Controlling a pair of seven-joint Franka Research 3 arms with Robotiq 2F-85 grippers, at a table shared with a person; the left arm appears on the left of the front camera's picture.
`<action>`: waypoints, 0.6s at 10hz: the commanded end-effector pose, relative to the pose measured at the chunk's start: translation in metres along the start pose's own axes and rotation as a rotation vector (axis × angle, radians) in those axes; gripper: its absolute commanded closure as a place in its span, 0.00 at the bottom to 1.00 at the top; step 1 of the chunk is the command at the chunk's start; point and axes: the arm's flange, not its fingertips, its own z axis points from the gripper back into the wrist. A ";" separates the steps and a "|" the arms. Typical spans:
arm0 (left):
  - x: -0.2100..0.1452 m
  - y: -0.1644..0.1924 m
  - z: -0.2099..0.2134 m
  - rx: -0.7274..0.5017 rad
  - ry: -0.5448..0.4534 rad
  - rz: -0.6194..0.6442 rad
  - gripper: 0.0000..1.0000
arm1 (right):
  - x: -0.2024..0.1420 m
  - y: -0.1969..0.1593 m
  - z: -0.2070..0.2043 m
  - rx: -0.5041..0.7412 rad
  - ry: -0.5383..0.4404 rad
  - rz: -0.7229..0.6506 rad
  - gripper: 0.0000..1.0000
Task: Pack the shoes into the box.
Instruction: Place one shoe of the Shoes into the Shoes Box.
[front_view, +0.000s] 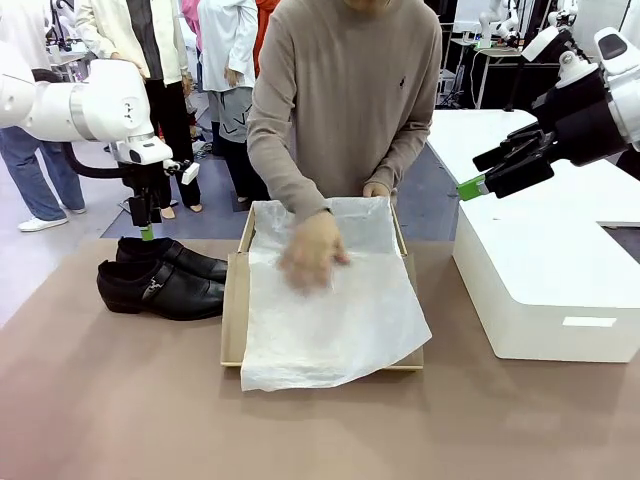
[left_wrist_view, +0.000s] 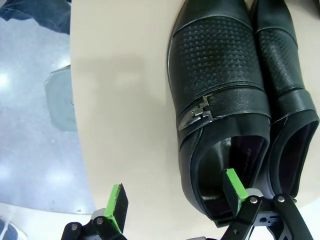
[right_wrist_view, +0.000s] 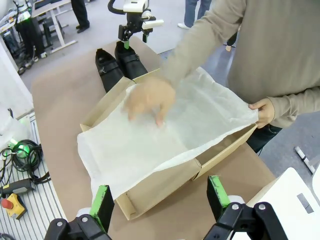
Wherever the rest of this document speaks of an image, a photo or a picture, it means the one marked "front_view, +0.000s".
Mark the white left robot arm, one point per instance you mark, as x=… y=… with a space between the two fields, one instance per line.
x=100 y=105

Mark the person's right forearm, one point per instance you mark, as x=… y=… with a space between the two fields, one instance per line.
x=285 y=175

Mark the figure in pink garment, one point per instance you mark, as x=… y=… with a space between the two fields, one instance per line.
x=190 y=15

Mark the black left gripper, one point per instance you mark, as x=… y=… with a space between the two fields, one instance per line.
x=147 y=180

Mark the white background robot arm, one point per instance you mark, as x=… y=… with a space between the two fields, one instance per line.
x=487 y=20
x=555 y=17

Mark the brown cardboard shoe box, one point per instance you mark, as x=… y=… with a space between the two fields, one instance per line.
x=234 y=310

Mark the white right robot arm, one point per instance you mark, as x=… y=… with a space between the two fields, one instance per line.
x=622 y=100

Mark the white rounded box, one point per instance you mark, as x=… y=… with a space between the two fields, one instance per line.
x=550 y=310

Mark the black frame table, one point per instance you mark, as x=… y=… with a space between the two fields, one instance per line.
x=517 y=85

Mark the person in taupe sweater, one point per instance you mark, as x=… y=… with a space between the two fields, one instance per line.
x=345 y=90

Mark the person's left forearm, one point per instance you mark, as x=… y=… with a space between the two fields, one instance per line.
x=400 y=155

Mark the white right camera mount bracket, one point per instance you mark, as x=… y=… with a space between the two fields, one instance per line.
x=572 y=67

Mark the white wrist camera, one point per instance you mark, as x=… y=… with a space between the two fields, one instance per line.
x=190 y=173
x=542 y=44

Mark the figure in red garment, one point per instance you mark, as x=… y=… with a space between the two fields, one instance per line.
x=262 y=30

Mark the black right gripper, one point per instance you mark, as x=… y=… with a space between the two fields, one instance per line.
x=580 y=120

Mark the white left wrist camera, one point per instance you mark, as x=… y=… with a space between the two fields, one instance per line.
x=190 y=173

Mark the white tissue paper sheet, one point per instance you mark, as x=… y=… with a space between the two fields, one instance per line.
x=325 y=335

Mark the person's left hand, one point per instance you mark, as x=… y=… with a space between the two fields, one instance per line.
x=376 y=190

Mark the black leather buckle shoe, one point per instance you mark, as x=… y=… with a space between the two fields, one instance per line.
x=165 y=297
x=190 y=260

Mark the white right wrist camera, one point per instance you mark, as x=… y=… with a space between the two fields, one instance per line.
x=542 y=44

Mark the person's right hand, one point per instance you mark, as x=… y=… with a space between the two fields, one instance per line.
x=312 y=255

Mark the grey background work table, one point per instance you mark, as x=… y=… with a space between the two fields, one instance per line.
x=70 y=60

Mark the white label sticker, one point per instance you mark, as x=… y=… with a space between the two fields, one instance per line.
x=589 y=322

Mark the white cube frame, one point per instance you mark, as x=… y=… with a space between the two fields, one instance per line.
x=450 y=75

